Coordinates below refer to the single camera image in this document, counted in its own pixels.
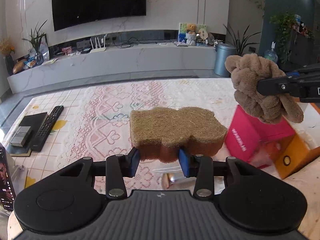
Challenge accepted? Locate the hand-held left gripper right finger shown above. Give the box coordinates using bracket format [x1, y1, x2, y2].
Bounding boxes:
[178, 149, 262, 197]

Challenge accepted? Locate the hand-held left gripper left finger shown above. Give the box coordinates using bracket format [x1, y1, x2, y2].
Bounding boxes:
[59, 147, 140, 198]

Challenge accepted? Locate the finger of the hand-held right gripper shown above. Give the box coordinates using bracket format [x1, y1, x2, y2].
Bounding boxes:
[286, 64, 320, 77]
[257, 76, 304, 96]

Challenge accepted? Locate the brown plush towel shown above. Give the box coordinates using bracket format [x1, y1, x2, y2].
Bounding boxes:
[224, 53, 305, 125]

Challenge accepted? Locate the brown scouring sponge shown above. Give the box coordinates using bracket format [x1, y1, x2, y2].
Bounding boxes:
[130, 107, 228, 163]

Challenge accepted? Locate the orange cardboard box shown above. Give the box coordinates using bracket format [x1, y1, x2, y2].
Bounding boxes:
[274, 102, 320, 180]

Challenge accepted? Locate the dark grey cabinet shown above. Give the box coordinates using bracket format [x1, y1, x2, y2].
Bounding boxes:
[285, 30, 320, 68]

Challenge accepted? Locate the blue water jug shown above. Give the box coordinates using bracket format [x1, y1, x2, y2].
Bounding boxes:
[264, 41, 278, 64]

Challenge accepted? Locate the green pothos plant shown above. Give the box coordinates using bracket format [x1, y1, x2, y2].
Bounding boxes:
[269, 11, 298, 64]

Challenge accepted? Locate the pink box with clear window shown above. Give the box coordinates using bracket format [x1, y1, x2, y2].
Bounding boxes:
[224, 104, 296, 163]

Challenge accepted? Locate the long-leaf potted plant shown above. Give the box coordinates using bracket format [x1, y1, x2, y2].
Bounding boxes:
[223, 24, 262, 57]

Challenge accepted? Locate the blue-grey trash can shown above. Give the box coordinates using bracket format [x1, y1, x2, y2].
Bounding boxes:
[214, 43, 237, 77]

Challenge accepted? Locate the round paper hand fan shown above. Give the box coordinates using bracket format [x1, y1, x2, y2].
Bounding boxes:
[198, 28, 209, 45]

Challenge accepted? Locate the black remote control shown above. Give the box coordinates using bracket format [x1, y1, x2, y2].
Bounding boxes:
[30, 106, 64, 152]

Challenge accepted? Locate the white marble TV cabinet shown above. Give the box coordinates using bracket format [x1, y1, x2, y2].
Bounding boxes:
[7, 44, 217, 94]

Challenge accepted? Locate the brown teddy bear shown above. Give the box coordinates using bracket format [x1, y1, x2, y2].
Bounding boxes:
[186, 24, 198, 46]

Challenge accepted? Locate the green landscape painting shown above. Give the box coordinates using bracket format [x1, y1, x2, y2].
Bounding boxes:
[178, 22, 208, 43]

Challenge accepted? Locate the black book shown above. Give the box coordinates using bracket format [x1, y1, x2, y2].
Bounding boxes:
[6, 112, 48, 157]

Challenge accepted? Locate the small silver box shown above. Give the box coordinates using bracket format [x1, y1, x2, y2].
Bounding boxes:
[10, 126, 32, 147]

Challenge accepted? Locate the white router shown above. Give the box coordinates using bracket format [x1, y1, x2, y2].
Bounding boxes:
[89, 37, 107, 53]

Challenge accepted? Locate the grey set-top box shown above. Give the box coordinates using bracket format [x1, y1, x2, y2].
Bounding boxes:
[76, 41, 91, 52]

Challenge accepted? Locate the black smartphone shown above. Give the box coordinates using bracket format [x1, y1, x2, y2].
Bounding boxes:
[0, 144, 17, 212]

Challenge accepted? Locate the white dotted cloth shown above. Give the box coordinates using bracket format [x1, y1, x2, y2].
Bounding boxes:
[7, 205, 25, 240]

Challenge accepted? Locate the blue snack bag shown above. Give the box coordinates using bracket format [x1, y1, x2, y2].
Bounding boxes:
[25, 57, 38, 69]

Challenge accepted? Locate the brown bread-shaped ornament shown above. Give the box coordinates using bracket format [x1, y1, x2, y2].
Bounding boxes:
[12, 59, 28, 75]

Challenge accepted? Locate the plant in glass vase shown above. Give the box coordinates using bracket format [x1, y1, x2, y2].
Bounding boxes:
[22, 20, 48, 64]

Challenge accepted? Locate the dried yellow flowers vase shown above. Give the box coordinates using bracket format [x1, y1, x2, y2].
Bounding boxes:
[0, 38, 16, 76]

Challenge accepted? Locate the black wall television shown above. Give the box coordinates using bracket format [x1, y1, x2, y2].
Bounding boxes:
[51, 0, 147, 32]

